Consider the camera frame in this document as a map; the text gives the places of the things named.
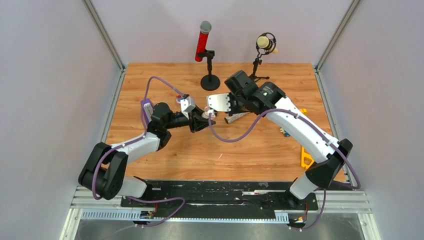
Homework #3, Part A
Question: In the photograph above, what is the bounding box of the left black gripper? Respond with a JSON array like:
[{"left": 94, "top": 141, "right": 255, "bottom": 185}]
[{"left": 164, "top": 104, "right": 216, "bottom": 134}]

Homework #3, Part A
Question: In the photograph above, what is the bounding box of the white earbud charging case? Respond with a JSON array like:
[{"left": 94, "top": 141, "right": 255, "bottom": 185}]
[{"left": 201, "top": 106, "right": 217, "bottom": 120}]

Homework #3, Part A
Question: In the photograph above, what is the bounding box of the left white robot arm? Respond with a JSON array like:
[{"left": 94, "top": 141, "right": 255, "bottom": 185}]
[{"left": 78, "top": 101, "right": 217, "bottom": 207}]

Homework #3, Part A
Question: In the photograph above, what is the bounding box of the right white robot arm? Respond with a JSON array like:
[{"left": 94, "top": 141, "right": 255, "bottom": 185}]
[{"left": 224, "top": 70, "right": 353, "bottom": 209}]

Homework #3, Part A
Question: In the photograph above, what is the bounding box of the silver glitter microphone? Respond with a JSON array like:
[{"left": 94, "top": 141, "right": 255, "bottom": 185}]
[{"left": 224, "top": 112, "right": 249, "bottom": 125}]

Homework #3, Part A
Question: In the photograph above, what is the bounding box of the small clown figurine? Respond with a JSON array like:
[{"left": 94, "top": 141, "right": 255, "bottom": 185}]
[{"left": 176, "top": 95, "right": 183, "bottom": 104}]

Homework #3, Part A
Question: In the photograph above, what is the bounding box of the black tripod mic stand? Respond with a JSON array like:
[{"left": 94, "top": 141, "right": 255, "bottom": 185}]
[{"left": 249, "top": 53, "right": 270, "bottom": 83}]

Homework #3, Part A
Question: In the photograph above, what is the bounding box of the blue toy car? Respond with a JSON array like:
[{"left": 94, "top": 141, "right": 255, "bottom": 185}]
[{"left": 279, "top": 128, "right": 291, "bottom": 138}]

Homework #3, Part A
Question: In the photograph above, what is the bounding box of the purple metronome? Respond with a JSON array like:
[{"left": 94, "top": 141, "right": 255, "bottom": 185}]
[{"left": 140, "top": 98, "right": 154, "bottom": 125}]

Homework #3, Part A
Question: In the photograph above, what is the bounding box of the yellow stacking toy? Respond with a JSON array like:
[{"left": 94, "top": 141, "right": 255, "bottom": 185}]
[{"left": 299, "top": 108, "right": 308, "bottom": 116}]

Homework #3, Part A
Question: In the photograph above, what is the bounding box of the beige condenser microphone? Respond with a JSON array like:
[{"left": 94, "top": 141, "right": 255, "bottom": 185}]
[{"left": 256, "top": 32, "right": 279, "bottom": 56}]

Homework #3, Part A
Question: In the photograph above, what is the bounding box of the yellow plastic triangle toy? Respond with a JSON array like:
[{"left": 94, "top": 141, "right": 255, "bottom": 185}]
[{"left": 300, "top": 146, "right": 315, "bottom": 170}]

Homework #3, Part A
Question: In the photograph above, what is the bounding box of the red glitter microphone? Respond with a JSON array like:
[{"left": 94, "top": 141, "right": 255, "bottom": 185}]
[{"left": 194, "top": 20, "right": 212, "bottom": 62}]

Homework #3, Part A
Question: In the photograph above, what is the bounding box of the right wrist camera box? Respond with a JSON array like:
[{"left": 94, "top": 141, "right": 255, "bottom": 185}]
[{"left": 206, "top": 93, "right": 232, "bottom": 113}]

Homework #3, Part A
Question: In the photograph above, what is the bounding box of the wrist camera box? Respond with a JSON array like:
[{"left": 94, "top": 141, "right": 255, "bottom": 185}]
[
  {"left": 179, "top": 95, "right": 196, "bottom": 119},
  {"left": 206, "top": 93, "right": 232, "bottom": 113}
]

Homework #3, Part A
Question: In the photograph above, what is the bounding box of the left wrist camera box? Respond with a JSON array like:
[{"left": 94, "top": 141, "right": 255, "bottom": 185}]
[{"left": 179, "top": 95, "right": 196, "bottom": 119}]

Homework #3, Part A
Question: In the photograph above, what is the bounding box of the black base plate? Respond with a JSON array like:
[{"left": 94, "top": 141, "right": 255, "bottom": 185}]
[{"left": 88, "top": 179, "right": 335, "bottom": 220}]

